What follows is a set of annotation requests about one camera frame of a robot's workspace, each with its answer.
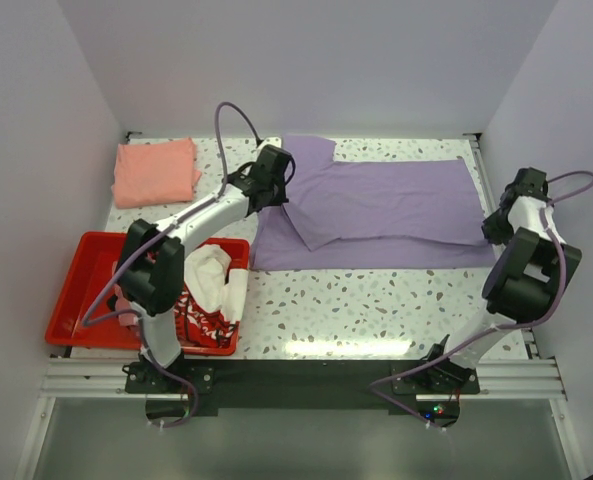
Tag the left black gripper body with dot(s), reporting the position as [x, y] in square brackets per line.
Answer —
[279, 193]

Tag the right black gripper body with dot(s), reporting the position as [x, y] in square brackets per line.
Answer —
[497, 213]

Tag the purple t shirt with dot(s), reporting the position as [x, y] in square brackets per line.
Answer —
[371, 215]

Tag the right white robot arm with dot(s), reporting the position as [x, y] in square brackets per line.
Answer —
[523, 288]

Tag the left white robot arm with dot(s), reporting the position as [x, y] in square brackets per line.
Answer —
[150, 270]

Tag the folded salmon pink t shirt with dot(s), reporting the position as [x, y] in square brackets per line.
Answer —
[155, 174]

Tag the white and red t shirt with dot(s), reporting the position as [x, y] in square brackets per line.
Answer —
[210, 308]

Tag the dusty pink t shirt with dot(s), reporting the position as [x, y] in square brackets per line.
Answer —
[127, 320]

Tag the red plastic tray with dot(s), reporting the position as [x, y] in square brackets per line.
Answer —
[91, 268]

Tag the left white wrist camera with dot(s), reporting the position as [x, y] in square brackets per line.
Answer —
[271, 141]

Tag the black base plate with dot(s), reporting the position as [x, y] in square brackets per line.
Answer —
[285, 384]

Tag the aluminium frame rail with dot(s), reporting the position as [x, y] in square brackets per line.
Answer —
[84, 378]

